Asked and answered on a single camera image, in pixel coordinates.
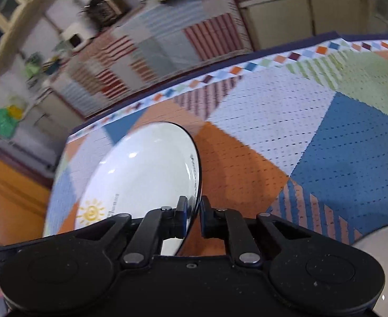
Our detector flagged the white rice cooker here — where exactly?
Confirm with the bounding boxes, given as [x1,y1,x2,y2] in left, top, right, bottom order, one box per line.
[61,21,97,52]

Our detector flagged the striped counter cover cloth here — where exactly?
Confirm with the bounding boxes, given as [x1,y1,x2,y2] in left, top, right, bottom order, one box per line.
[49,0,252,117]

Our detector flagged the orange wooden chair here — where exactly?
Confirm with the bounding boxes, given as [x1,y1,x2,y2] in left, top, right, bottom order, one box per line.
[0,158,51,245]

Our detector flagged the patchwork tablecloth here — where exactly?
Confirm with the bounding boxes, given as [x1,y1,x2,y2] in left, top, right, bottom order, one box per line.
[44,33,388,243]

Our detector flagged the black pressure cooker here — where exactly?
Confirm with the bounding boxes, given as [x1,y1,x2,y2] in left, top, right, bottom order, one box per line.
[83,0,132,30]

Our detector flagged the white sun plate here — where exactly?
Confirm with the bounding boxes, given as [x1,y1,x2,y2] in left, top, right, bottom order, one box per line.
[43,121,202,257]

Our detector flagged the green plastic bag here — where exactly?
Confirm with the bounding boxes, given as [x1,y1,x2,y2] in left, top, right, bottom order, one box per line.
[0,105,24,139]

